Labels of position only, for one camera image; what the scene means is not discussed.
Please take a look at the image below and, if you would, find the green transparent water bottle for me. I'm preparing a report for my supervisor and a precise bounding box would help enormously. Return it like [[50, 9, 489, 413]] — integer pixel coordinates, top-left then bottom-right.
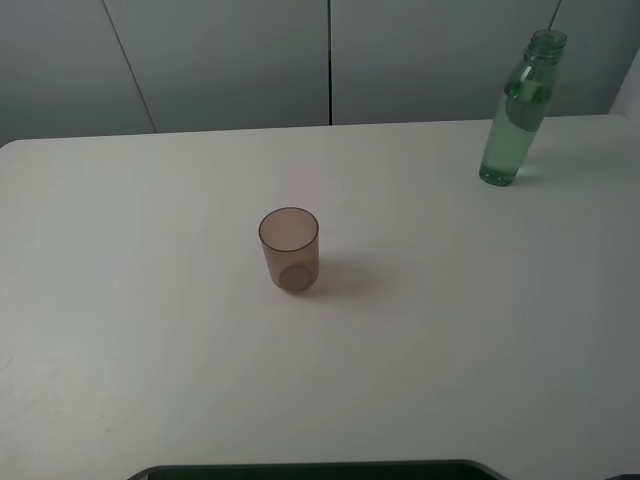
[[479, 30, 567, 186]]

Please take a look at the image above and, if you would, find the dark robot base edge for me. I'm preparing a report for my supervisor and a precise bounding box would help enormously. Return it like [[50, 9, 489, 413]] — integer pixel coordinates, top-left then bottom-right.
[[132, 460, 503, 480]]

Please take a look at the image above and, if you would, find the pink translucent plastic cup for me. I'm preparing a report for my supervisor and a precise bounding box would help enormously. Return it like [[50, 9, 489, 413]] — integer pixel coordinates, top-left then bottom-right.
[[258, 207, 319, 292]]

